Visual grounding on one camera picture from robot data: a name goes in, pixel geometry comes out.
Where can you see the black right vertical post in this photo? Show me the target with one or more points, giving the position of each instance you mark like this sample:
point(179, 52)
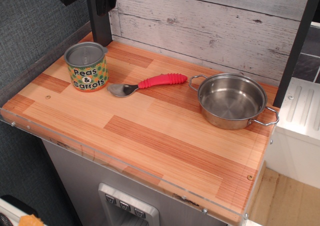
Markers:
point(301, 35)

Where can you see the clear acrylic table edge guard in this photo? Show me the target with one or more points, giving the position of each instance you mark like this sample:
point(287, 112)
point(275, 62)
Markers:
point(173, 150)

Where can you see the orange cloth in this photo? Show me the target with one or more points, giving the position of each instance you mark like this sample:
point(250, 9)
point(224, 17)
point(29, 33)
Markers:
point(30, 220)

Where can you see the silver ice dispenser panel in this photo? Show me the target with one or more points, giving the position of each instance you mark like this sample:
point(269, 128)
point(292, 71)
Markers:
point(123, 209)

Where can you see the stainless steel two-handled pan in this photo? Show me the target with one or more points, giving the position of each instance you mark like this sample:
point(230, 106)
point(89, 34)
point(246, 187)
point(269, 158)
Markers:
point(231, 101)

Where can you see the peas and carrots toy can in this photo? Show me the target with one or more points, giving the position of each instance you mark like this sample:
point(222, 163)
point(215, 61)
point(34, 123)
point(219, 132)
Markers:
point(87, 66)

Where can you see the grey toy fridge cabinet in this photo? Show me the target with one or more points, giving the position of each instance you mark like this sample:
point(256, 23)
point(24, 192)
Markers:
point(81, 178)

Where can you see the white toy sink unit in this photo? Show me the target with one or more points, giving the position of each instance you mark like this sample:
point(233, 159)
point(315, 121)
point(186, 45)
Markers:
point(294, 149)

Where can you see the white box with black hose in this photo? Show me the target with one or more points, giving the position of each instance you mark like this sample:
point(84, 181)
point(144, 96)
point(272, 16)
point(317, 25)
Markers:
point(14, 208)

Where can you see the spoon with red handle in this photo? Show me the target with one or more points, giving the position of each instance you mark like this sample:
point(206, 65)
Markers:
point(124, 90)

